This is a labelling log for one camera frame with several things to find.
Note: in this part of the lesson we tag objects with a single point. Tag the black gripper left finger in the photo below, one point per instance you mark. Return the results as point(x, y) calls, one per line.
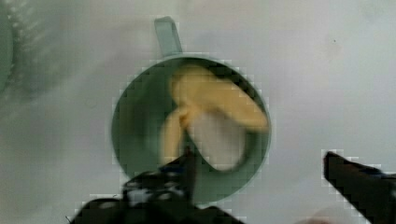
point(177, 176)

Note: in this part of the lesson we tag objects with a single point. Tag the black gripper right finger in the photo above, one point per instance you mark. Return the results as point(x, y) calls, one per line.
point(370, 191)

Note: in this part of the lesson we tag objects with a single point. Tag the yellow plush peeled banana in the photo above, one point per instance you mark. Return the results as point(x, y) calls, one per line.
point(215, 113)

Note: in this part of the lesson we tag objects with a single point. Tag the green mug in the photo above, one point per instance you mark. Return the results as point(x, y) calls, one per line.
point(143, 106)

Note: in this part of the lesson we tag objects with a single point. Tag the green perforated colander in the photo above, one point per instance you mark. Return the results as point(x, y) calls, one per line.
point(6, 46)

